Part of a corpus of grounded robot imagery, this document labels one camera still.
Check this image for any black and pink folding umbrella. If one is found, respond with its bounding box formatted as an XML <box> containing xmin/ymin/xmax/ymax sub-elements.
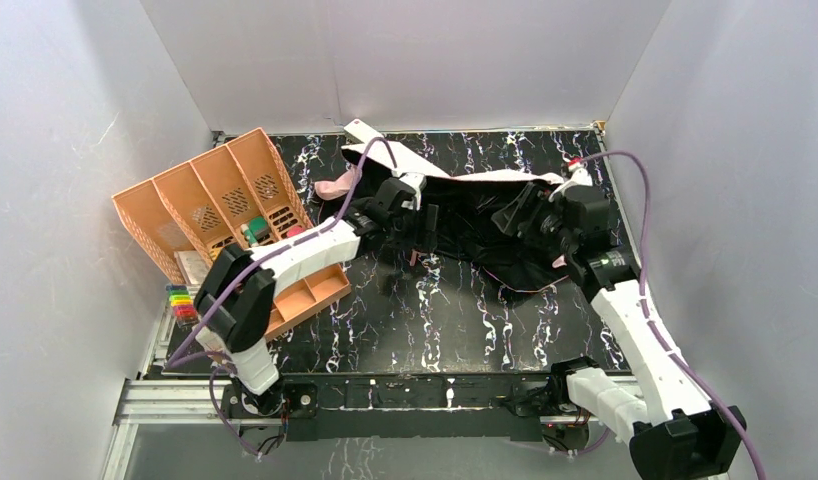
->
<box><xmin>353</xmin><ymin>140</ymin><xmax>566</xmax><ymax>293</ymax></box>

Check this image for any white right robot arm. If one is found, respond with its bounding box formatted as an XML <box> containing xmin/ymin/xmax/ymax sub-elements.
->
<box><xmin>491</xmin><ymin>181</ymin><xmax>746</xmax><ymax>479</ymax></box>

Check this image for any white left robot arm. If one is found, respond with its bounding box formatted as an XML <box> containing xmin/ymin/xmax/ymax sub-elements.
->
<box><xmin>194</xmin><ymin>173</ymin><xmax>438</xmax><ymax>395</ymax></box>

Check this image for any pink eraser block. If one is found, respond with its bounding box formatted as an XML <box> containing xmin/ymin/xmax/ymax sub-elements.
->
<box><xmin>285</xmin><ymin>225</ymin><xmax>306</xmax><ymax>239</ymax></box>

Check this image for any orange plastic desk organizer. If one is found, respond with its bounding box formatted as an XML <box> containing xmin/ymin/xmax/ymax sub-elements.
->
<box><xmin>111</xmin><ymin>127</ymin><xmax>353</xmax><ymax>342</ymax></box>

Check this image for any white paper pad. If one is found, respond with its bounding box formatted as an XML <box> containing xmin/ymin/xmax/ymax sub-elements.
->
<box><xmin>174</xmin><ymin>250</ymin><xmax>210</xmax><ymax>285</ymax></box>

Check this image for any colourful marker set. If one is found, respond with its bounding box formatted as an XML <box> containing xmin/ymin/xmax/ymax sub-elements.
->
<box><xmin>165</xmin><ymin>284</ymin><xmax>200</xmax><ymax>328</ymax></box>

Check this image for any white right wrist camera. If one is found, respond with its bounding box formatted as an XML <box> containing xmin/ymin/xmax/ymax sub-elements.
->
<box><xmin>548</xmin><ymin>157</ymin><xmax>594</xmax><ymax>202</ymax></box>

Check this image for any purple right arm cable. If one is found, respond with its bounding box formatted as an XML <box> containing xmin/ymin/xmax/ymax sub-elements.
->
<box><xmin>571</xmin><ymin>150</ymin><xmax>771</xmax><ymax>480</ymax></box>

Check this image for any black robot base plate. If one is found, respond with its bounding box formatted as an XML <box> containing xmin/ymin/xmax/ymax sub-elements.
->
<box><xmin>220</xmin><ymin>372</ymin><xmax>602</xmax><ymax>450</ymax></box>

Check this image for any aluminium frame rail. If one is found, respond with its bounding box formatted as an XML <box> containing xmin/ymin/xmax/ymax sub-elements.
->
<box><xmin>100</xmin><ymin>291</ymin><xmax>732</xmax><ymax>480</ymax></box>

